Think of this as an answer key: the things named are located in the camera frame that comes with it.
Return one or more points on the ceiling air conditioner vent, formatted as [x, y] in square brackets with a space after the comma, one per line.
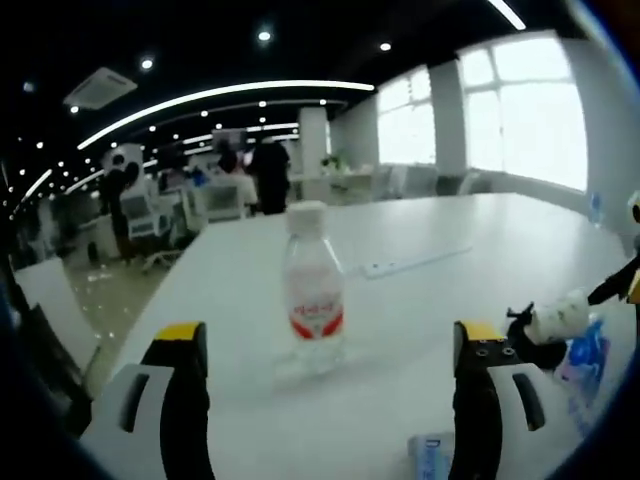
[100, 87]

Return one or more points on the white power strip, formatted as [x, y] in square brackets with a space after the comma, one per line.
[400, 264]

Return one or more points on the clear water bottle red label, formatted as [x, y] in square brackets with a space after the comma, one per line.
[315, 300]

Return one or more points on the green potted plant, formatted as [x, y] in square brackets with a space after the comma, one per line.
[335, 162]

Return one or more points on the white table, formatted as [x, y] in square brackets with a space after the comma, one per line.
[400, 325]

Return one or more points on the blue tissue pack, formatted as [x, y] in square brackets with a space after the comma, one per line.
[585, 360]

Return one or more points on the small blue label bottle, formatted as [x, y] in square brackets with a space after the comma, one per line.
[597, 210]

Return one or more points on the white mesh office chair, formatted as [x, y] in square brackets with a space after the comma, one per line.
[150, 225]

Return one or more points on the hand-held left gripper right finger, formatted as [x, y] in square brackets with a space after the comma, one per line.
[475, 415]

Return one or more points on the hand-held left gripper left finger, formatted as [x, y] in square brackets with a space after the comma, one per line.
[185, 410]

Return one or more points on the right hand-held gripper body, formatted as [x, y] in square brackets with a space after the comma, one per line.
[636, 210]

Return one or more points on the clear bag with blue sponge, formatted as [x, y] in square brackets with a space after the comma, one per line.
[430, 457]

